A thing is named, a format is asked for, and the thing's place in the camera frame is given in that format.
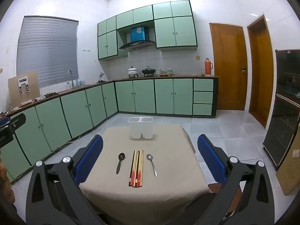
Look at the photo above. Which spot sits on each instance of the dark kitchen countertop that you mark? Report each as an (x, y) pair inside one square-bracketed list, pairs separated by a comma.
[(164, 76)]

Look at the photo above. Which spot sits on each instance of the white device with clips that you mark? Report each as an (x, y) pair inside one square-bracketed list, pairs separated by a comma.
[(24, 84)]

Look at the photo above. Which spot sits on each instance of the white cooking pot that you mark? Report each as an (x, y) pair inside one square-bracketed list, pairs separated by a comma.
[(132, 72)]

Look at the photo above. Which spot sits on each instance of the green kitchen cabinets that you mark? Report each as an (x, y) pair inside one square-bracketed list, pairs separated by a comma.
[(143, 96), (164, 32)]

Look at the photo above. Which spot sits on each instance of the glass jar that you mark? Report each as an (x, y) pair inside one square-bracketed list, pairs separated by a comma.
[(169, 72)]

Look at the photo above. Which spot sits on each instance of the row of chopsticks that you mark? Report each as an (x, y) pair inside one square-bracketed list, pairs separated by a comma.
[(136, 168)]

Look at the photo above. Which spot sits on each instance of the cardboard box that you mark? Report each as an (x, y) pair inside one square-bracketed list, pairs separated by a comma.
[(290, 173)]

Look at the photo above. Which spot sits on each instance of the green cabinet drawer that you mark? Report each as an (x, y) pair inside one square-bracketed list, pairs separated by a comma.
[(203, 97), (203, 84), (202, 109)]

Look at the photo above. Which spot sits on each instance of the person's left forearm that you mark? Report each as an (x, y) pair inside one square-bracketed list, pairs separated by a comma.
[(3, 192)]

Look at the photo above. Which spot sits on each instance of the black plastic spoon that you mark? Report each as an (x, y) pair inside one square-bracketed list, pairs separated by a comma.
[(120, 161)]

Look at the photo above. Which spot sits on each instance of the metal kitchen faucet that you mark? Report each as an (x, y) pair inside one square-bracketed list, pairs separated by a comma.
[(71, 79)]

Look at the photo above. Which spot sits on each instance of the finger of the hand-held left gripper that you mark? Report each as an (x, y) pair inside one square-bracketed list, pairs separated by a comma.
[(18, 119)]

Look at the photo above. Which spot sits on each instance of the green upper kitchen cabinets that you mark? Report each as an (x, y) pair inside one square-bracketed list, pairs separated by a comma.
[(164, 32)]

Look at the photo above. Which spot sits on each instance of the blue film-wrapped hood chimney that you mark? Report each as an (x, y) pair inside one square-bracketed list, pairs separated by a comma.
[(139, 34)]

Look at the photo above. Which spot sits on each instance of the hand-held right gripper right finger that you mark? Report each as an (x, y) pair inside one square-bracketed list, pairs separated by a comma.
[(211, 159)]

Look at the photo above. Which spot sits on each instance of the black glass-front cabinet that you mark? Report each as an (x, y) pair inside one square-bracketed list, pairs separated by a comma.
[(283, 98)]

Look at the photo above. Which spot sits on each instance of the white two-compartment utensil holder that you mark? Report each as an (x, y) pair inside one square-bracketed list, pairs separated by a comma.
[(140, 127)]

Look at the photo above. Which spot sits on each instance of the green lower kitchen cabinets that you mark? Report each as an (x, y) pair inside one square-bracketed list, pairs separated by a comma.
[(143, 96)]

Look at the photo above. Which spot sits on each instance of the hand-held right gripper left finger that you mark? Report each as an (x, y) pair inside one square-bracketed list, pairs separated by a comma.
[(90, 159)]

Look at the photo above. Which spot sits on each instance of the plain wooden door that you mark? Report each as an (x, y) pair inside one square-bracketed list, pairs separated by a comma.
[(260, 79)]

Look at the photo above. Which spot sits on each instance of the black wok with lid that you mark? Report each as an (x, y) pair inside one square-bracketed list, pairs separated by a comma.
[(148, 71)]

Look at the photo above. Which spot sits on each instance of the cluster of clear bottles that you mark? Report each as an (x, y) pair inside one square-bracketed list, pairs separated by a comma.
[(80, 82)]

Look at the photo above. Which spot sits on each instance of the orange thermos flask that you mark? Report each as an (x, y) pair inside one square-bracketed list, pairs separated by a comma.
[(208, 68)]

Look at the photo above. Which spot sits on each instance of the grey window blind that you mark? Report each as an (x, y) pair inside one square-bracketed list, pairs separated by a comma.
[(46, 51)]

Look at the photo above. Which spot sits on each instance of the brown cardboard board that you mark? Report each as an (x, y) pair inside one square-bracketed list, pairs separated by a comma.
[(34, 86)]

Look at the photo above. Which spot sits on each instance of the beige tablecloth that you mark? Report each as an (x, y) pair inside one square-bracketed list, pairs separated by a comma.
[(164, 150)]

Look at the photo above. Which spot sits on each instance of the metal spoon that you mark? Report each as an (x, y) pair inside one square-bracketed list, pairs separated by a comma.
[(152, 164)]

